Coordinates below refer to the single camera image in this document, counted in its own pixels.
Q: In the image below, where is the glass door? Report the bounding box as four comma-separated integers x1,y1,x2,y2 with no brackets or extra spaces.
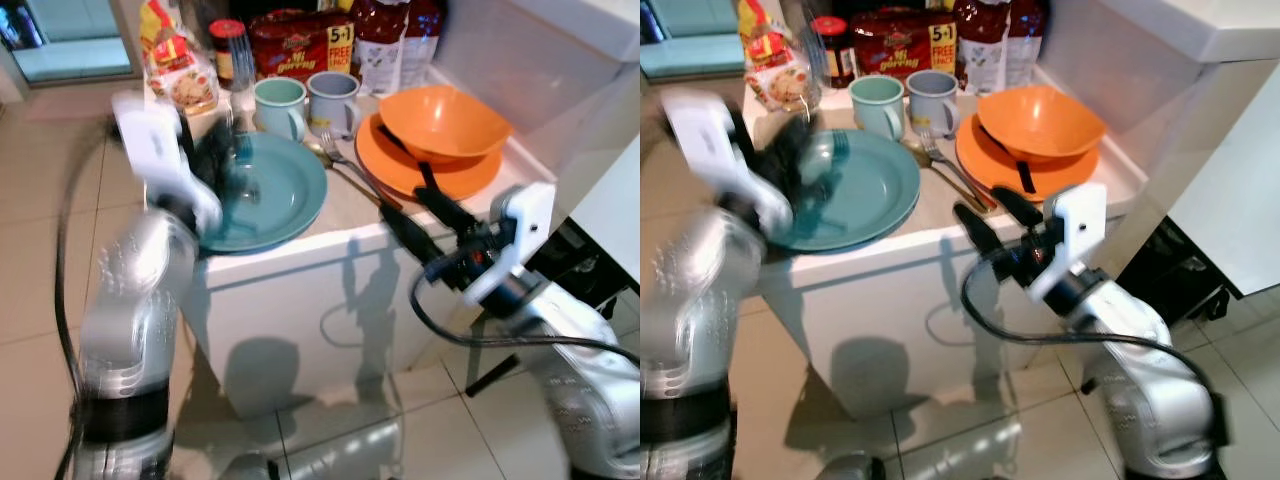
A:
640,0,743,79
0,0,136,83

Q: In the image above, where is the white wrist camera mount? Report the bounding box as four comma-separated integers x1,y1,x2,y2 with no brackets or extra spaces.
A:
1030,182,1108,301
462,182,558,307
110,92,223,236
660,88,796,241

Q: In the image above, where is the glass jar red lid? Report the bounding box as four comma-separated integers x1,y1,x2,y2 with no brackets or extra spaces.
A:
208,18,251,93
810,15,854,89

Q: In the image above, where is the teal plate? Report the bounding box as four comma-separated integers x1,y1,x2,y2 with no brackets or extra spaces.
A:
770,130,921,253
195,132,329,253

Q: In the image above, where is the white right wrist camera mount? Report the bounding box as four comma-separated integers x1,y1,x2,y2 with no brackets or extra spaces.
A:
462,182,558,307
1030,182,1108,301

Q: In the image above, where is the black utensil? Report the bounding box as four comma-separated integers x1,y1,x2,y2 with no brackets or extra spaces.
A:
378,122,443,193
975,125,1038,194

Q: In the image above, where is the grey blue mug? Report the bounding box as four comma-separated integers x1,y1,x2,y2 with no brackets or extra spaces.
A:
306,71,362,139
905,70,961,138

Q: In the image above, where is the orange plate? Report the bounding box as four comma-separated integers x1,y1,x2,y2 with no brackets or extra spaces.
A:
955,113,1101,201
355,113,504,201

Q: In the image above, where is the red noodle multipack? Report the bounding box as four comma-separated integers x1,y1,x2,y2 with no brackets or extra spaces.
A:
850,8,959,81
248,10,358,83

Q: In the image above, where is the yellow white noodle packet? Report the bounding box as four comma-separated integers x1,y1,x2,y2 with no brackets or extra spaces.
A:
140,0,221,114
738,0,823,111

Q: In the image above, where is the orange bowl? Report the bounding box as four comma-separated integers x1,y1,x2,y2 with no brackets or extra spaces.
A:
977,85,1108,163
378,85,515,164

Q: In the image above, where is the dark red snack bag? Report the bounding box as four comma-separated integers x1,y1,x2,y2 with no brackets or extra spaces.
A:
405,0,448,63
952,0,1011,96
1005,0,1048,63
353,0,413,98

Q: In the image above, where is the gold metal spoon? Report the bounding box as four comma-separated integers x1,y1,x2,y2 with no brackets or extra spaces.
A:
302,135,401,213
899,138,998,213

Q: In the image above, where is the white partition frame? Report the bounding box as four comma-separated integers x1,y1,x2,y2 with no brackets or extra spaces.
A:
1035,0,1280,216
430,0,641,181

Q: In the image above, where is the pale green mug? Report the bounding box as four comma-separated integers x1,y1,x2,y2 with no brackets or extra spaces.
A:
848,75,906,143
252,77,309,143

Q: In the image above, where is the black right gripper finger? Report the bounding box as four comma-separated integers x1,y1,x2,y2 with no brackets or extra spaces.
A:
992,186,1046,233
954,203,1013,263
413,185,479,241
380,205,446,269

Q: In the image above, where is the grey robot foot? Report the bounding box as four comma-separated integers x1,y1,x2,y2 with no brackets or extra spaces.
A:
222,452,284,480
815,452,887,480

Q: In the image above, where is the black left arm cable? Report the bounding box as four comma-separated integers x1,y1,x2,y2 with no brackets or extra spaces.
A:
52,125,119,480

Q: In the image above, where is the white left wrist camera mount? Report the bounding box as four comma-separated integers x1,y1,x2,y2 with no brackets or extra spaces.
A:
110,92,223,236
660,88,796,241

